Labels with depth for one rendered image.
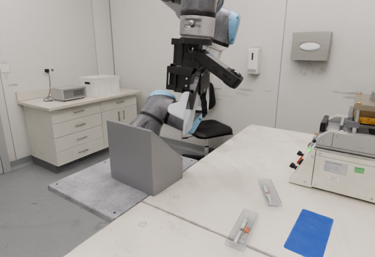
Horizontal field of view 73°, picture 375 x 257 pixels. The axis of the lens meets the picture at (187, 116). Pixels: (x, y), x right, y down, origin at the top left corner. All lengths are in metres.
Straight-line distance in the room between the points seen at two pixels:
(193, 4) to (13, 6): 2.93
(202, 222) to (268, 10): 2.27
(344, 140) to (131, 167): 0.82
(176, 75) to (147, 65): 3.03
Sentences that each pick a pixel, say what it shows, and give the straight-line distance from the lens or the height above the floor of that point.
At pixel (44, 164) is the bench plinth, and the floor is 0.05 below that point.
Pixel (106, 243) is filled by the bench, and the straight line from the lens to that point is 0.87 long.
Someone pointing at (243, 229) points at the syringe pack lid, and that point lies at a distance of 0.86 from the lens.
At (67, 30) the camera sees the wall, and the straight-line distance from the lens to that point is 3.64.
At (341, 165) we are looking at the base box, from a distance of 1.14.
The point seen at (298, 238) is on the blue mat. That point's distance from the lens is 0.92.
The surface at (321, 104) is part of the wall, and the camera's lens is 2.72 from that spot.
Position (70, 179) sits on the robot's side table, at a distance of 1.26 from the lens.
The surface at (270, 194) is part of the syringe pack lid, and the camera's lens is 1.05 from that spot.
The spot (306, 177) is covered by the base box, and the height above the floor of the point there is 0.79.
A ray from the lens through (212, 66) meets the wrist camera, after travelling 0.55.
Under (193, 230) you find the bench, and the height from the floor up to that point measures 0.75.
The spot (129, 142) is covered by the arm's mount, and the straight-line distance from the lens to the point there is 1.03.
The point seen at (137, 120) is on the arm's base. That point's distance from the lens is 1.09.
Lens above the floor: 1.31
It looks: 15 degrees down
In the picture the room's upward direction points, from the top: straight up
